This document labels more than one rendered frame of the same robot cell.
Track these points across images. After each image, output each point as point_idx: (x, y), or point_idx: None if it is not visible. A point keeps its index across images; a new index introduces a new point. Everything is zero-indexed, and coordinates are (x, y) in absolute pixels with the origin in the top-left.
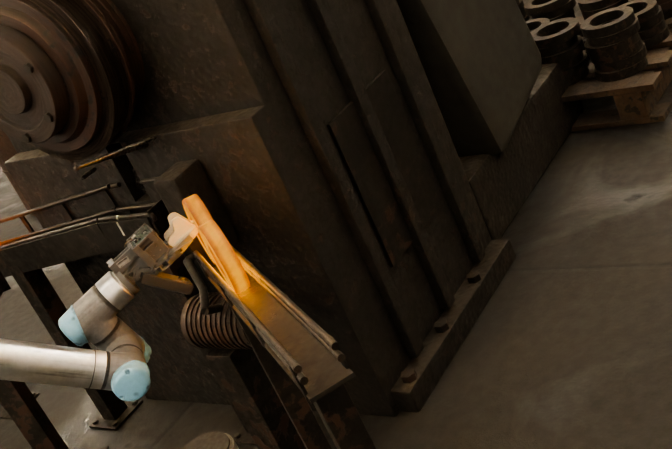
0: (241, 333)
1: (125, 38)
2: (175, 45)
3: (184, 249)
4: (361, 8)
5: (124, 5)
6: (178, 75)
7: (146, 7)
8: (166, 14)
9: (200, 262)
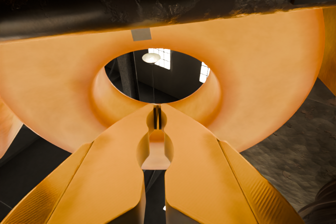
0: None
1: (325, 194)
2: (283, 147)
3: (29, 199)
4: None
5: (303, 191)
6: (317, 136)
7: (279, 174)
8: (264, 159)
9: (90, 17)
